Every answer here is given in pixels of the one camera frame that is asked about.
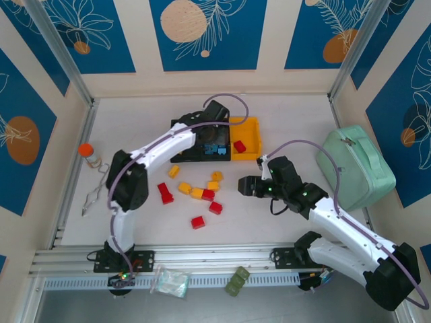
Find yellow plastic bin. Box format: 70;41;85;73
229;116;263;162

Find mint green zipper bag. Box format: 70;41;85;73
316;124;397;213

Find long red lego brick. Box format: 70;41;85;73
157;182;175;205

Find olive green block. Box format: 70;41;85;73
224;265;251;297

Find clear plastic bag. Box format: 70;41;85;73
150;264;191;299

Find orange capped clear bottle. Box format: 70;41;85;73
79;143;102;169

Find metal tongs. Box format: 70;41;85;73
82;163;111;216

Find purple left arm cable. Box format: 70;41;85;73
106;93;250;290

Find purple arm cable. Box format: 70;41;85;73
106;93;250;290
267;139;430;310

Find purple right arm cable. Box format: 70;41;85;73
267;139;430;310

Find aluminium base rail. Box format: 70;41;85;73
30;242;403;275

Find slotted grey cable tray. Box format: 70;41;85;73
43;272;300;291

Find aluminium frame post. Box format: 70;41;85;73
23;0;94;105
328;0;393;102

